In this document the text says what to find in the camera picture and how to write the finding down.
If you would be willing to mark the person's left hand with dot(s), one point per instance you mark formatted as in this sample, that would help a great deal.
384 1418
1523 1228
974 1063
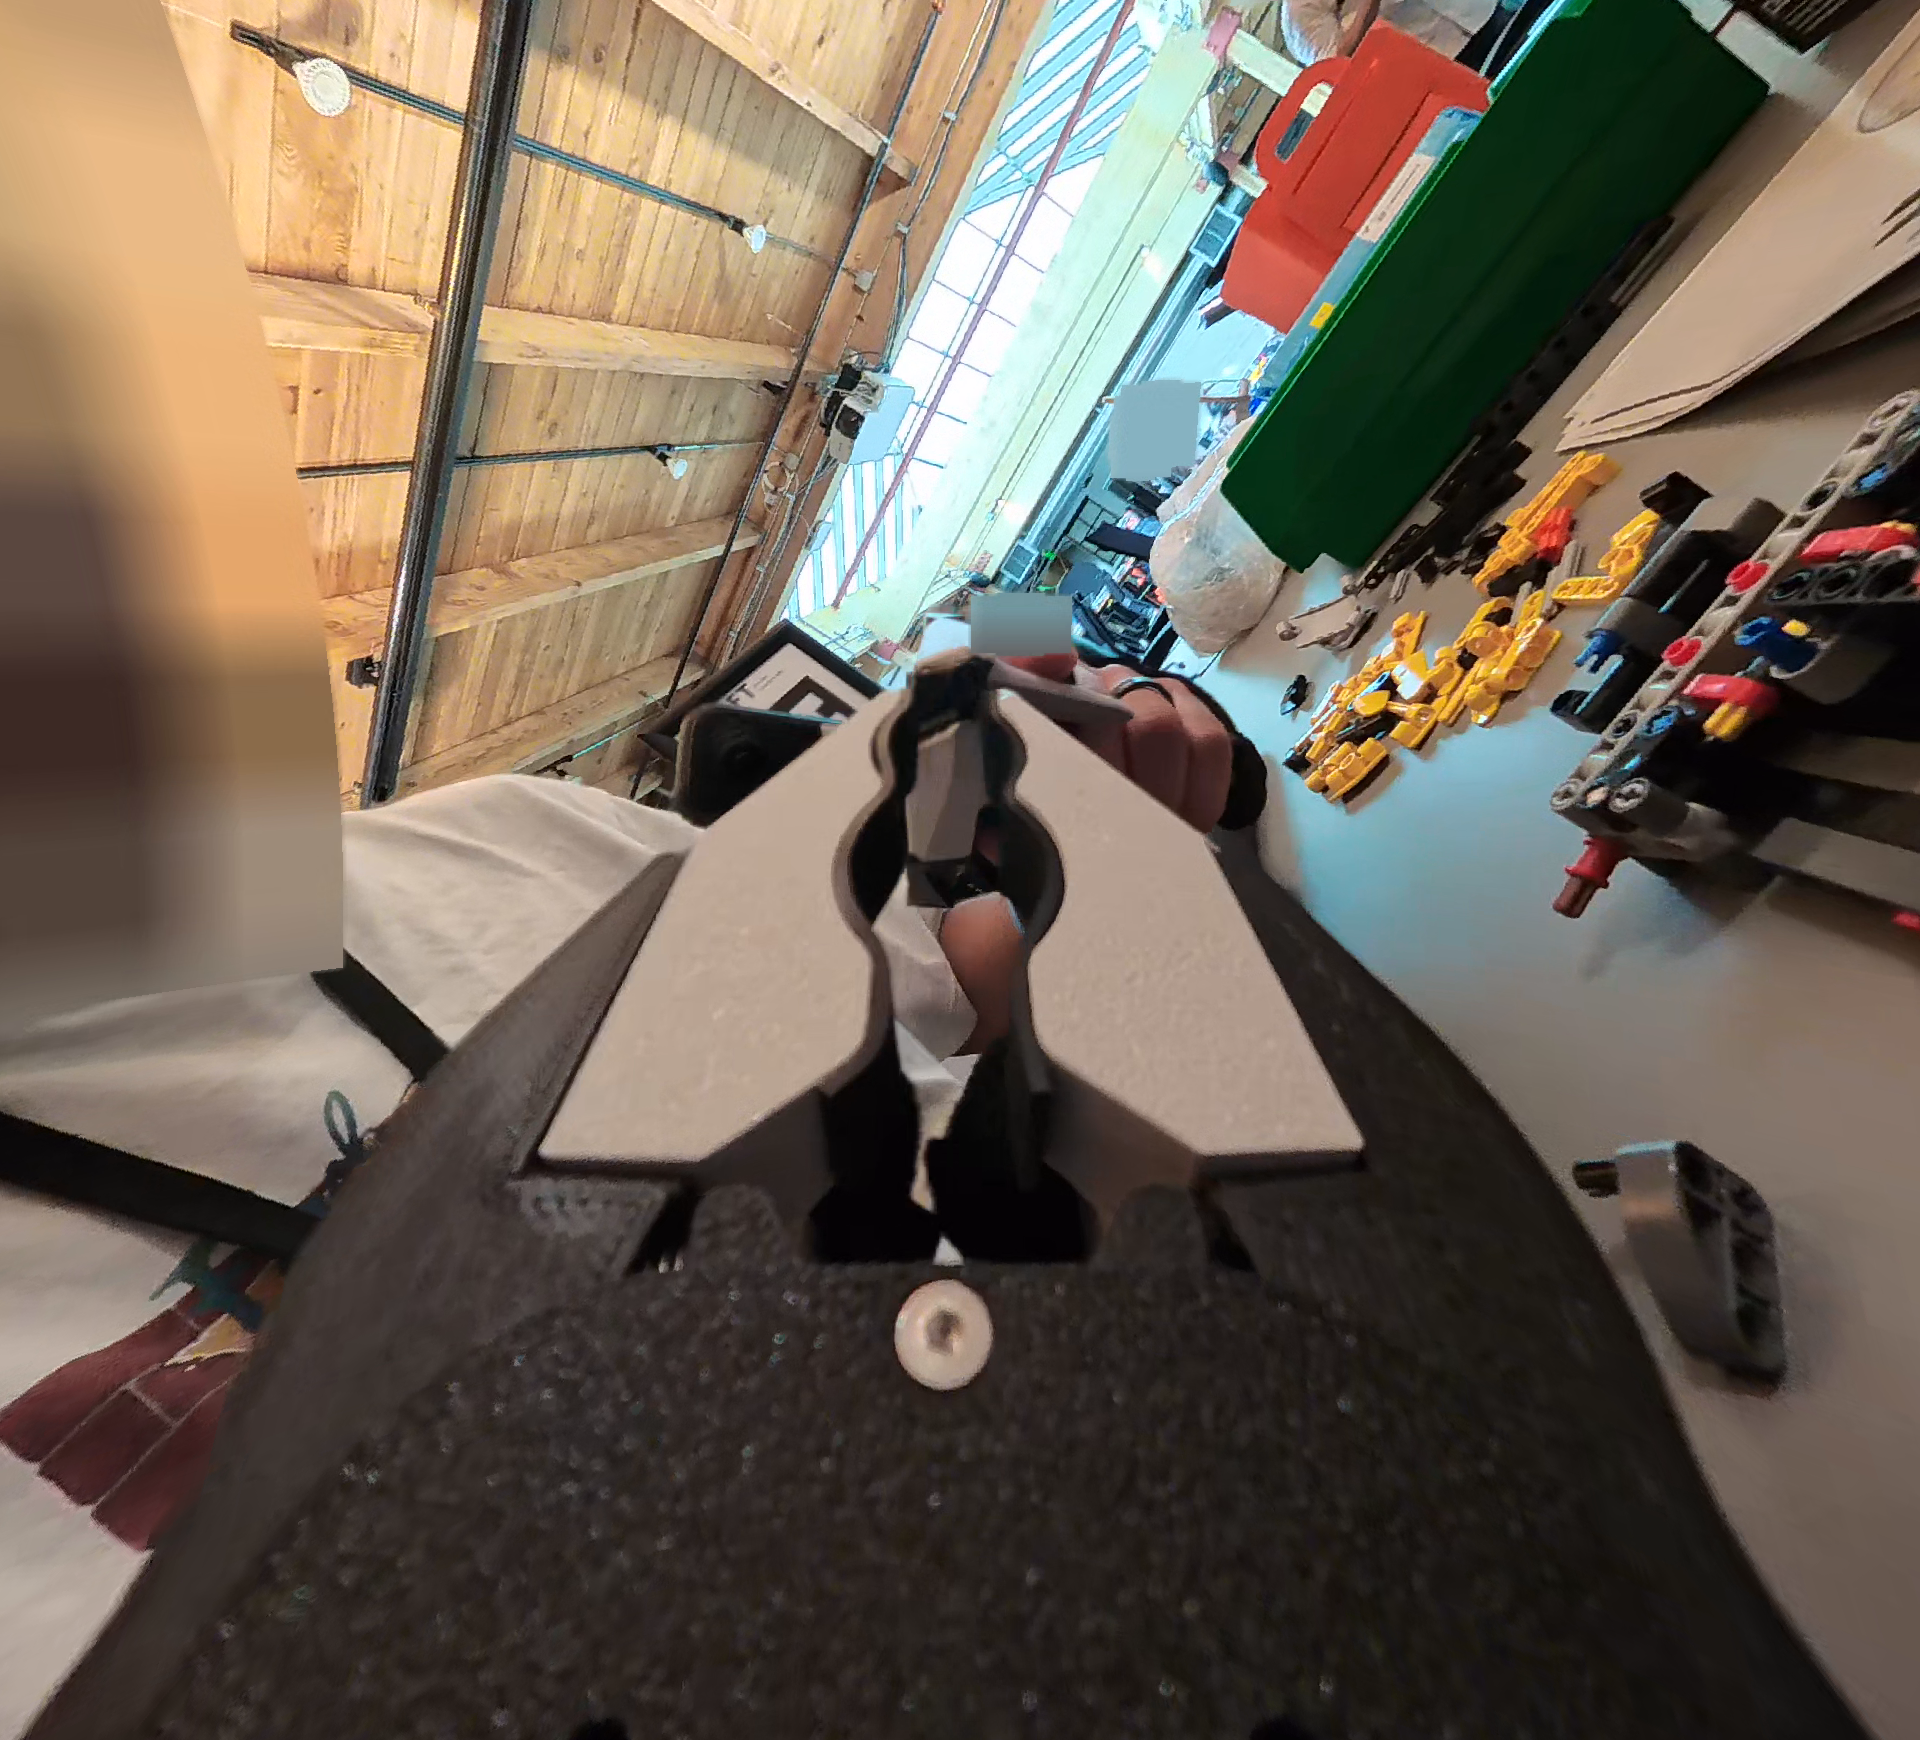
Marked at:
1184 759

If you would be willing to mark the person's white shirt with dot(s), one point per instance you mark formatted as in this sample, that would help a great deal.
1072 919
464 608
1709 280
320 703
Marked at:
449 871

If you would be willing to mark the grey lego piece with connector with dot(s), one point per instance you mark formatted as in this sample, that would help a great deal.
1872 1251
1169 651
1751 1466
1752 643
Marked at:
944 795

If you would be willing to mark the orange felt bag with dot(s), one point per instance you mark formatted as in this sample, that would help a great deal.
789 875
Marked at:
1349 164

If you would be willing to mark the dark grey lego cam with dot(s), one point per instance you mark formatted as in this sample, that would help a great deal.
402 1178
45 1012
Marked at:
1666 1229

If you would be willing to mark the lego instruction booklet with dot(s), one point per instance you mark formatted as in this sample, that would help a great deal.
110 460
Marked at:
1801 240

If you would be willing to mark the light grey lego panel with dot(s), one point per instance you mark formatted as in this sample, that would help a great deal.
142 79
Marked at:
1327 621

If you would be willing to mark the grey lego car chassis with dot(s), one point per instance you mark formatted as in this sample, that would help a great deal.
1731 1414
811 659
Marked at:
1649 720

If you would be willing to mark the red lego axle connector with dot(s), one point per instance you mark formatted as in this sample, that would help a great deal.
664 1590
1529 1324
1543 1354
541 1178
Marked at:
1555 533

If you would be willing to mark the pile of yellow lego pieces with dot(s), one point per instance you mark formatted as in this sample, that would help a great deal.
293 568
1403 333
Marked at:
1486 659

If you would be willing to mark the pile of black lego pieces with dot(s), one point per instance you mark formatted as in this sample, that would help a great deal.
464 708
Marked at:
1477 479

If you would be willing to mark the white printed sign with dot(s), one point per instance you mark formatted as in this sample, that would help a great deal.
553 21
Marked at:
780 690

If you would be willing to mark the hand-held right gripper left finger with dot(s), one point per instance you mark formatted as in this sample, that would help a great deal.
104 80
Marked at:
705 1021

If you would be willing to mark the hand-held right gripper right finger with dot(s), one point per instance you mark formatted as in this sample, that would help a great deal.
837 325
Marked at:
1201 1021

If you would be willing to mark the clear plastic bag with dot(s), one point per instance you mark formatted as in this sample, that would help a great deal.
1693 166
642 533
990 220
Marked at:
1215 570

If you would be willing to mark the green plastic bin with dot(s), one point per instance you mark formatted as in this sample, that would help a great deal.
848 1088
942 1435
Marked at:
1499 270

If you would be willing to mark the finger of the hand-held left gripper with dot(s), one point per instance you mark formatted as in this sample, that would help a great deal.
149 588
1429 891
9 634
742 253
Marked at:
1064 705

